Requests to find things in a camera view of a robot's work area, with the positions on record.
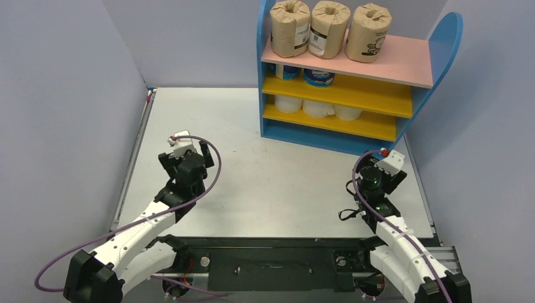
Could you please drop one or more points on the brown roll cloud logo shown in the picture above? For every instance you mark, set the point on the brown roll cloud logo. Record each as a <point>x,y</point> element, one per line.
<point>329,21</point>

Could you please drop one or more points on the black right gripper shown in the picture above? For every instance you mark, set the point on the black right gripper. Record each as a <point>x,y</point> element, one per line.
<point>392,178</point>

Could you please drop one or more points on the white paper roll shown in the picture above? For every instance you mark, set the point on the white paper roll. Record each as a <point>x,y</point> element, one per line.
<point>287,105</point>
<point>317,110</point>
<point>346,113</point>

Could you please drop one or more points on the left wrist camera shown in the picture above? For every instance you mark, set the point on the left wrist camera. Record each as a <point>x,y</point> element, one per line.
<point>181,144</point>

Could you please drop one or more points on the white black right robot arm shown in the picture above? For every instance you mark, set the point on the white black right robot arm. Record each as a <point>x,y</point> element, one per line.
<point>398,254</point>

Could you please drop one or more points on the blue plastic tissue roll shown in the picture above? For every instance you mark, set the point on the blue plastic tissue roll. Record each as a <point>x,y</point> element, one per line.
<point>285,72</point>

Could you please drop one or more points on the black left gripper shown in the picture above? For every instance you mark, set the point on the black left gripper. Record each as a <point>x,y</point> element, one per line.
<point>169,165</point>

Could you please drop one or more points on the colourful wooden shelf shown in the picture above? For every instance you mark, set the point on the colourful wooden shelf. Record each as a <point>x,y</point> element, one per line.
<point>390,91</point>

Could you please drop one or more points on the aluminium rail frame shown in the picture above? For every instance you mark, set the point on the aluminium rail frame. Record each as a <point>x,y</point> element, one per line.
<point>264,188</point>

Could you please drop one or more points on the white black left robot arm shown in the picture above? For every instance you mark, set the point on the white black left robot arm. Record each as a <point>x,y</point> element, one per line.
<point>133,253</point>

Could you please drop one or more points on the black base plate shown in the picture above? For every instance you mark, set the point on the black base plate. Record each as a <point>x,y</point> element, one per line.
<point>234,264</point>

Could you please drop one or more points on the brown roll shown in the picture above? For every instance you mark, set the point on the brown roll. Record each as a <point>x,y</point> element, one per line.
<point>367,33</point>
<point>290,22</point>

